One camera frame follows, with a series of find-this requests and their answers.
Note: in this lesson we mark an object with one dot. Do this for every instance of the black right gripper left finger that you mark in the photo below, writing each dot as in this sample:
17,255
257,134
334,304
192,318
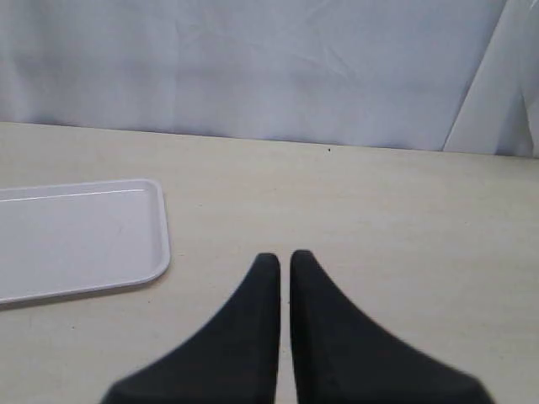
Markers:
233,358

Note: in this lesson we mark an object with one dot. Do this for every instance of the white backdrop curtain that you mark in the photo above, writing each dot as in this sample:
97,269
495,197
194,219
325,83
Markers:
452,76

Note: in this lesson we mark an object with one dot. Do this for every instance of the white plastic tray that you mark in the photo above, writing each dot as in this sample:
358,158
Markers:
65,240

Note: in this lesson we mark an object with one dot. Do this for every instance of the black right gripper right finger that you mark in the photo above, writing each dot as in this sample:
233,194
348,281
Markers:
340,355

